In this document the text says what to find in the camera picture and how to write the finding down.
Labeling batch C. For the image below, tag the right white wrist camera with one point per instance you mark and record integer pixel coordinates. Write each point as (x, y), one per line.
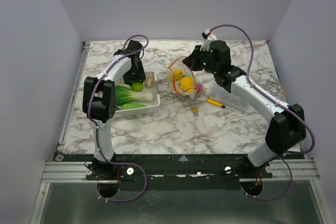
(208, 37)

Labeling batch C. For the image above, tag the white perforated plastic basket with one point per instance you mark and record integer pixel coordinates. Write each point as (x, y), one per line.
(150, 107)

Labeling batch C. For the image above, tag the yellow screwdriver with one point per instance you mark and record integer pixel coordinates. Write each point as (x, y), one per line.
(215, 103)

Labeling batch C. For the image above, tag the clear zip bag orange zipper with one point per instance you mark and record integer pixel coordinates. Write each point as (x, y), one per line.
(174, 86)

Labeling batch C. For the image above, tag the small yellow electronic component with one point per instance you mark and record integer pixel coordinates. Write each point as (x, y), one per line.
(195, 111)

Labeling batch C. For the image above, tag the light green lettuce toy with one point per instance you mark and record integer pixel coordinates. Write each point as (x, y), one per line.
(131, 106)

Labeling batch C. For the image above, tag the light green cabbage toy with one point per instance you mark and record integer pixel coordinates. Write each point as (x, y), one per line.
(137, 86)

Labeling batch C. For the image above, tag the orange peach toy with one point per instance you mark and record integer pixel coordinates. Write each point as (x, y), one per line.
(200, 89)

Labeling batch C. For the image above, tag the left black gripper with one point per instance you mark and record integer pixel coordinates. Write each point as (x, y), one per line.
(139, 76)

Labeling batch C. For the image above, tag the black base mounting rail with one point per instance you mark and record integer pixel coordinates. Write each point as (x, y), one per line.
(133, 172)

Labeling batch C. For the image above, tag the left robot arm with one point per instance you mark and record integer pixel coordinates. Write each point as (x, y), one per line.
(99, 101)

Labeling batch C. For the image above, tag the yellow lemon toy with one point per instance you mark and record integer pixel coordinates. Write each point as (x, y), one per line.
(187, 84)

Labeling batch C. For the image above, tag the clear plastic parts box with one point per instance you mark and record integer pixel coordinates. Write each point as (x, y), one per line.
(219, 94)

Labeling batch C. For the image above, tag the green bok choy toy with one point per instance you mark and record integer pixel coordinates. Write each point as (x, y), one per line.
(125, 95)

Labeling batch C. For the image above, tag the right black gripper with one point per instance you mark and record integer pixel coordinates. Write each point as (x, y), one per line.
(191, 60)

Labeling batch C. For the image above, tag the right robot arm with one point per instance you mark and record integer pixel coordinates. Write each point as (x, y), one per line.
(285, 121)

